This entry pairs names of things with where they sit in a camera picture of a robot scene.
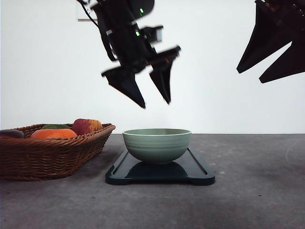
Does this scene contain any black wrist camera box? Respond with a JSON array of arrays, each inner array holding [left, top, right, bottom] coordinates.
[[141, 26, 163, 43]]

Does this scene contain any red yellow apple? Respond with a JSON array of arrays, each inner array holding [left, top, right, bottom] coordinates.
[[72, 118, 103, 135]]

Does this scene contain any dark green fruit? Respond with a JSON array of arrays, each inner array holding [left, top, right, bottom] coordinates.
[[42, 124, 71, 129]]

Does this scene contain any dark blue rectangular tray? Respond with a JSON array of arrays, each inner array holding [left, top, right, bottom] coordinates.
[[106, 148, 215, 186]]

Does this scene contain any dark purple fruit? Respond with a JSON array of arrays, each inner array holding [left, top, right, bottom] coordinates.
[[0, 129, 24, 139]]

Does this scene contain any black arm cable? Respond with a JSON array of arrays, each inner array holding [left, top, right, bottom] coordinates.
[[77, 0, 117, 61]]

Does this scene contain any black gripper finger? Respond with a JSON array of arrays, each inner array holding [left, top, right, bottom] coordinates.
[[102, 68, 146, 108], [150, 57, 177, 104], [259, 41, 305, 83], [236, 1, 292, 73]]

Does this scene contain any orange tangerine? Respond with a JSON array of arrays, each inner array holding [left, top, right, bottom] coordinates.
[[30, 129, 77, 138]]

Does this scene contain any brown wicker basket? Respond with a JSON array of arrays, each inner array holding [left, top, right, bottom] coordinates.
[[0, 123, 116, 181]]

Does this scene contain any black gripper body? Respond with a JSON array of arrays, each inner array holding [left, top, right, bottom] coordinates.
[[255, 0, 305, 48], [102, 35, 181, 77]]

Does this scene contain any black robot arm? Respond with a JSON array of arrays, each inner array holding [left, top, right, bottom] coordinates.
[[92, 0, 181, 108]]

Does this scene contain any green ceramic bowl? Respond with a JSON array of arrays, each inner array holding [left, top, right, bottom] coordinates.
[[122, 128, 192, 164]]

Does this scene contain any white wall socket left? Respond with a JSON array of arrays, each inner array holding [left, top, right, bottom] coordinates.
[[76, 1, 99, 25]]

